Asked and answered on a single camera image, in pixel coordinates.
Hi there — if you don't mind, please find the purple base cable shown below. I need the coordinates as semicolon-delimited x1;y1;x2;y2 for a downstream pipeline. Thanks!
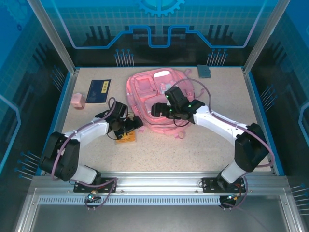
79;178;119;211
218;175;249;211

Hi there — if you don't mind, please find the slotted grey cable duct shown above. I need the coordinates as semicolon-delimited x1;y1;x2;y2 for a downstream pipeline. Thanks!
38;195;222;206

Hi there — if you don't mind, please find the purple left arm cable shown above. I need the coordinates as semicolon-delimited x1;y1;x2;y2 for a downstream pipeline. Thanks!
51;97;116;181

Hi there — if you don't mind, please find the small connector with orange plug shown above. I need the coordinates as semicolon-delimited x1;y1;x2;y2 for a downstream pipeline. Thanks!
225;192;242;203

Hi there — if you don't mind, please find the small pink box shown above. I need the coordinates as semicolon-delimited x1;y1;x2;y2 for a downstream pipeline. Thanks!
71;93;85;110

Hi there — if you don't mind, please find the blue table edge strip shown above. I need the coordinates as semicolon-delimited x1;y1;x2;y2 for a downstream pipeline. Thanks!
243;71;285;176
36;71;77;176

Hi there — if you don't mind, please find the thin black right gripper cable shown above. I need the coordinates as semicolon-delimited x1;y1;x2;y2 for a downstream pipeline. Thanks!
173;117;189;128

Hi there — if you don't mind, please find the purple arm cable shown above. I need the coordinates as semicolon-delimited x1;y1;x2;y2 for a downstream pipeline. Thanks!
51;97;116;181
172;79;276;170

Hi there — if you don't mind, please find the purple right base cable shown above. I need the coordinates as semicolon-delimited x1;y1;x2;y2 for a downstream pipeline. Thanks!
218;175;249;211

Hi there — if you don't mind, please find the thin black left gripper cable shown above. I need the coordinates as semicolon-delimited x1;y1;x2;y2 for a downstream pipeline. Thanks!
107;130;121;141

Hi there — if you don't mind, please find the aluminium frame post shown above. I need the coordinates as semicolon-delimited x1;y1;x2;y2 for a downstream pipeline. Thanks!
242;0;291;75
26;0;81;75

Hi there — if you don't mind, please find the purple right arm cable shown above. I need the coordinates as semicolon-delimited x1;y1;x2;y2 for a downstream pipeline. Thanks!
172;79;276;170

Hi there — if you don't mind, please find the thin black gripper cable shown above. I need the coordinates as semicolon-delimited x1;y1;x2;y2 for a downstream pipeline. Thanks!
107;130;121;141
173;117;189;128

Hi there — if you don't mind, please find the pink student backpack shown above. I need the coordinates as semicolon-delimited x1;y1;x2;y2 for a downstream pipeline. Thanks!
126;67;207;141

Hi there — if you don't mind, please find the small connector with green light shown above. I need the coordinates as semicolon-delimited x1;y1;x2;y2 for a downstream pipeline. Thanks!
84;190;101;203

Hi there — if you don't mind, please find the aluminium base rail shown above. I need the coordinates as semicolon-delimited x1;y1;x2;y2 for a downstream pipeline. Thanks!
31;171;288;194

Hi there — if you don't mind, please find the dark blue book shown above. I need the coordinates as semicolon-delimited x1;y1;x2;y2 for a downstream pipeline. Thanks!
85;79;112;105

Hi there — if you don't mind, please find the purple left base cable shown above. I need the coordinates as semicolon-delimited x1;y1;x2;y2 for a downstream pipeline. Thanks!
79;178;119;211

